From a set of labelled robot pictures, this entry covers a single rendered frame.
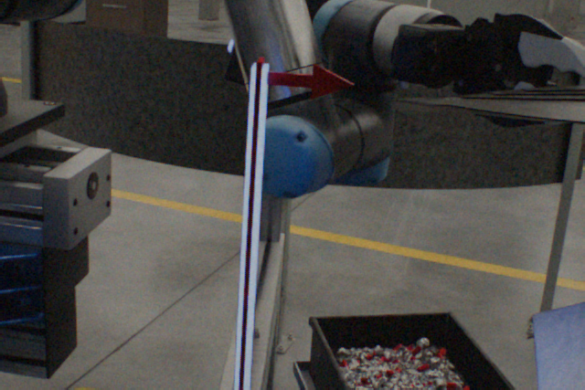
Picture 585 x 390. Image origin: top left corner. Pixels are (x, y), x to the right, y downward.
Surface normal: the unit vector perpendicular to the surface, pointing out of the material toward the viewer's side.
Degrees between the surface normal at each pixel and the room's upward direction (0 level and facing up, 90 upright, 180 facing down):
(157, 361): 0
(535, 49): 84
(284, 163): 90
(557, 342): 55
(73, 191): 90
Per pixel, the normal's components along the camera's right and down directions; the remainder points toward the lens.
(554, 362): -0.65, -0.46
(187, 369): 0.07, -0.96
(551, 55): -0.81, 0.00
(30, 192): -0.15, 0.28
